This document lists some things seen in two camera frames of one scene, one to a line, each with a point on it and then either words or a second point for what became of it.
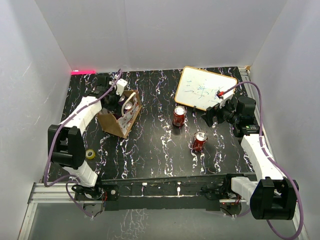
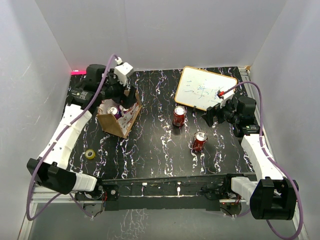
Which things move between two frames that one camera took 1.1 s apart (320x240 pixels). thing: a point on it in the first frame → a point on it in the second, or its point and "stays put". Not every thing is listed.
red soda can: [179, 116] stays put
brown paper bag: [130, 108] stays put
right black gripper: [211, 112] stays put
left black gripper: [116, 108] → [123, 99]
